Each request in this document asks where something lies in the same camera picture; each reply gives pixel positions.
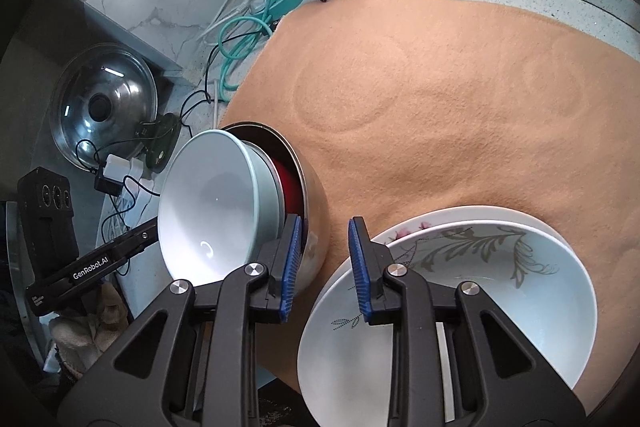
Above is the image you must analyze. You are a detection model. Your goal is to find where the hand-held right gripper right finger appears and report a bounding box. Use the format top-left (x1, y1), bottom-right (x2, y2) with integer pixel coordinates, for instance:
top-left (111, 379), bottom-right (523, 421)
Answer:
top-left (347, 216), bottom-right (587, 427)

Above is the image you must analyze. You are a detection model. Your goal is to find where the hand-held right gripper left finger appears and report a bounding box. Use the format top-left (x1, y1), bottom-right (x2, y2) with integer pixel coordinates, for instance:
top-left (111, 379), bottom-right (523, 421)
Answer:
top-left (59, 215), bottom-right (304, 427)

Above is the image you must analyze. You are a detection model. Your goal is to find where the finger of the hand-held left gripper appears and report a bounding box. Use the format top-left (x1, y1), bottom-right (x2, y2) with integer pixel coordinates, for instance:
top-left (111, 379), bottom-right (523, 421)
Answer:
top-left (112, 217), bottom-right (161, 266)

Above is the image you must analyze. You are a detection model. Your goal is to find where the large steel bowl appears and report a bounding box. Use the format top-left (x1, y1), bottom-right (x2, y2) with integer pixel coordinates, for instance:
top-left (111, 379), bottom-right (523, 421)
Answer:
top-left (219, 121), bottom-right (329, 303)

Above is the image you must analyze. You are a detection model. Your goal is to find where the red bowl with steel inside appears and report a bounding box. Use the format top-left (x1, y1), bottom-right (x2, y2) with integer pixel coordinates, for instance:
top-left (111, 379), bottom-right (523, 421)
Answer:
top-left (267, 156), bottom-right (302, 218)

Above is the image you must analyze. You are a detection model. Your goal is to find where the pale green bowl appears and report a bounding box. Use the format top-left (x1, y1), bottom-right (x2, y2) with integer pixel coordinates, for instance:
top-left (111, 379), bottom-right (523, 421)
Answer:
top-left (156, 129), bottom-right (275, 286)

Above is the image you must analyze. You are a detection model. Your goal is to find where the white plate with floral rim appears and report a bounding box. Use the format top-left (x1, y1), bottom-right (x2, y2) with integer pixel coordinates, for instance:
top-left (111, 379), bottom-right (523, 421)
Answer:
top-left (312, 205), bottom-right (586, 338)

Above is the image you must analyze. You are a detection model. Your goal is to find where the white plate with grey leaves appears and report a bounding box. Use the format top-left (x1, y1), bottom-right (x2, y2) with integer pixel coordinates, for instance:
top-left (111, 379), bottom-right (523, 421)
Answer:
top-left (296, 221), bottom-right (599, 427)

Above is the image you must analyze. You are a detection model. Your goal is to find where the black power adapter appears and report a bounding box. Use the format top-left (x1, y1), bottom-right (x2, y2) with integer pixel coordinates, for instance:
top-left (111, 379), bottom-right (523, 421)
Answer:
top-left (94, 169), bottom-right (125, 197)

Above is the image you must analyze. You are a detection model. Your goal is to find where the white charger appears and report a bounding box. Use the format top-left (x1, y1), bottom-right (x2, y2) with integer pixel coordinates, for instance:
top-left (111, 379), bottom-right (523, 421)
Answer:
top-left (102, 154), bottom-right (151, 182)

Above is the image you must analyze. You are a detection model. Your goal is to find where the dark green device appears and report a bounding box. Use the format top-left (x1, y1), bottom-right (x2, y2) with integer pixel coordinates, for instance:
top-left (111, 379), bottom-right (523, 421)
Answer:
top-left (136, 113), bottom-right (182, 174)

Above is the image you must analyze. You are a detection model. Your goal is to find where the glass pot lid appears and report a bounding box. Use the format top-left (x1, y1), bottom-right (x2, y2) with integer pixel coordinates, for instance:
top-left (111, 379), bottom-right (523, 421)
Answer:
top-left (50, 44), bottom-right (162, 172)

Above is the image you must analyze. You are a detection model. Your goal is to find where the tan felt mat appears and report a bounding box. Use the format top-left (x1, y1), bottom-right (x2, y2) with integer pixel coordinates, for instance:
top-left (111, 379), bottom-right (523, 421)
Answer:
top-left (220, 0), bottom-right (640, 415)

